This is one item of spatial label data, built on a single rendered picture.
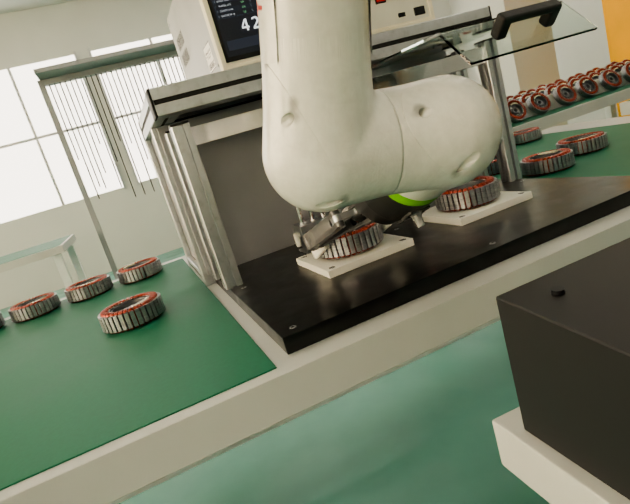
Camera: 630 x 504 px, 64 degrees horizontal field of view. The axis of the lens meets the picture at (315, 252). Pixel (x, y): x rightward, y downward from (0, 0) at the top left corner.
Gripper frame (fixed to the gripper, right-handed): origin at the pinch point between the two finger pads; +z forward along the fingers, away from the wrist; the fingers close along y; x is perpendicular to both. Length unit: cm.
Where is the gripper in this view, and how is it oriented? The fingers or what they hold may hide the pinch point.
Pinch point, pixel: (348, 235)
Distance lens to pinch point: 83.2
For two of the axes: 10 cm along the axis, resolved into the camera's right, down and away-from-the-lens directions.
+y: 8.9, -3.4, 3.0
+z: -2.1, 2.6, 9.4
